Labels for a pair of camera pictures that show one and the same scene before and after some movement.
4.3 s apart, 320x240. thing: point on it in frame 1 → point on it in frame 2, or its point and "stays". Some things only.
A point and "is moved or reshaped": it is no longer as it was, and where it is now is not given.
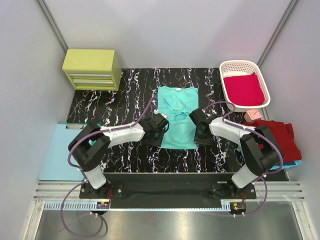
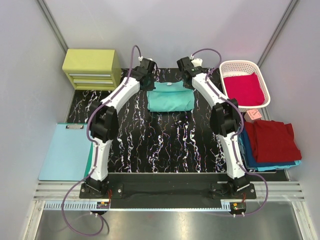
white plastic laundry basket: x=243 y=85 stays
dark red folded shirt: x=283 y=136 stays
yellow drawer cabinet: x=93 y=69 stays
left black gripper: x=155 y=139 → x=149 y=83
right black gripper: x=197 y=140 → x=188 y=86
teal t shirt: x=176 y=104 is moved or reshaped
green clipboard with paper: x=56 y=166 stays
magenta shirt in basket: x=244 y=90 stays
